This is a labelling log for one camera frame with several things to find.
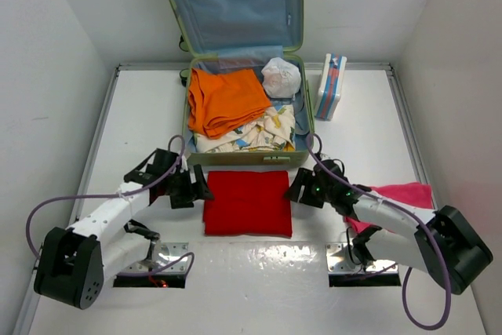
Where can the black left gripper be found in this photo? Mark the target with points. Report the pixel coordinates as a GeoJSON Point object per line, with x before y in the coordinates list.
{"type": "Point", "coordinates": [186, 198]}

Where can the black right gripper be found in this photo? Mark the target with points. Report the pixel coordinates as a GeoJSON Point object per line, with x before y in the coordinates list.
{"type": "Point", "coordinates": [304, 177]}

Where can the red cloth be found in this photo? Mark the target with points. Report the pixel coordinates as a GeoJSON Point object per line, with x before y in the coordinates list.
{"type": "Point", "coordinates": [248, 203]}

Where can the white patterned garment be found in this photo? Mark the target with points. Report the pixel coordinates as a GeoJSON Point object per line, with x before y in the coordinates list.
{"type": "Point", "coordinates": [274, 131]}

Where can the pink towel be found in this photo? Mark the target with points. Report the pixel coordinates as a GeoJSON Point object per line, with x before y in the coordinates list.
{"type": "Point", "coordinates": [413, 194]}

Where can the white first aid box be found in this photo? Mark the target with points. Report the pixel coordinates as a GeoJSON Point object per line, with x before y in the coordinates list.
{"type": "Point", "coordinates": [330, 86]}

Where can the orange shirt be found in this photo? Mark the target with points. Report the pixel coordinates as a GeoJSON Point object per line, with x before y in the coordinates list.
{"type": "Point", "coordinates": [220, 103]}

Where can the white plastic bag bundle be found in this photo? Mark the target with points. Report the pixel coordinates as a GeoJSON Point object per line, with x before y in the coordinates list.
{"type": "Point", "coordinates": [282, 79]}

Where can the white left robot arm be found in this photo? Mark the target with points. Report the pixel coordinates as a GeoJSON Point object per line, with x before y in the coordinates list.
{"type": "Point", "coordinates": [76, 262]}

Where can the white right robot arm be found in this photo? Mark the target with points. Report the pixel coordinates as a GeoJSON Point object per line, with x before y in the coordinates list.
{"type": "Point", "coordinates": [440, 242]}

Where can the green suitcase with blue lining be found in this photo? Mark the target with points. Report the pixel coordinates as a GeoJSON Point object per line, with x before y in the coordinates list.
{"type": "Point", "coordinates": [228, 35]}

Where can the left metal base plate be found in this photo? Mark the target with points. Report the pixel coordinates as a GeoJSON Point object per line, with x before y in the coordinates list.
{"type": "Point", "coordinates": [163, 254]}

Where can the metal base plate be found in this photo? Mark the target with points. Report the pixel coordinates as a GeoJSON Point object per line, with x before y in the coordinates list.
{"type": "Point", "coordinates": [340, 263]}
{"type": "Point", "coordinates": [163, 254]}

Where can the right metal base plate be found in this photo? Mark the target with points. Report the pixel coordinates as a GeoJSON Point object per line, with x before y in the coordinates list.
{"type": "Point", "coordinates": [340, 263]}

